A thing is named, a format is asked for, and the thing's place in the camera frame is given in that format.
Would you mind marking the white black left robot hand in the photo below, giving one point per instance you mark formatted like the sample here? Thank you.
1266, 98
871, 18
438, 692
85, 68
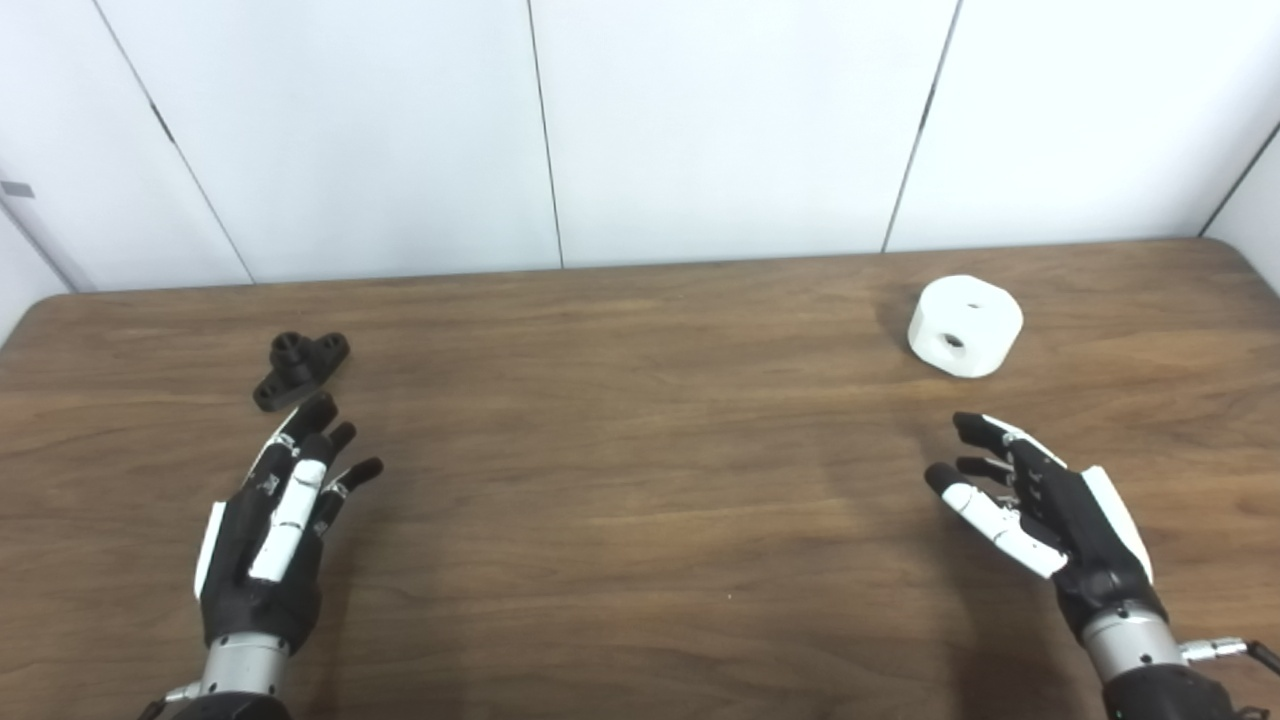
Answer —
255, 560

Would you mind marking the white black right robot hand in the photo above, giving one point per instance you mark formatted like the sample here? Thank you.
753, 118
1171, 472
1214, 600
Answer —
1085, 530

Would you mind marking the black plastic holder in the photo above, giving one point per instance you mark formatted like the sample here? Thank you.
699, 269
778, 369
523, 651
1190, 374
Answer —
295, 365

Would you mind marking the round white plastic piece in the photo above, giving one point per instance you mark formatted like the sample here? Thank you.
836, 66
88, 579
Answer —
975, 320

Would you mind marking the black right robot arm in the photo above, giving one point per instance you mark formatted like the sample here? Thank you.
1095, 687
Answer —
1130, 650

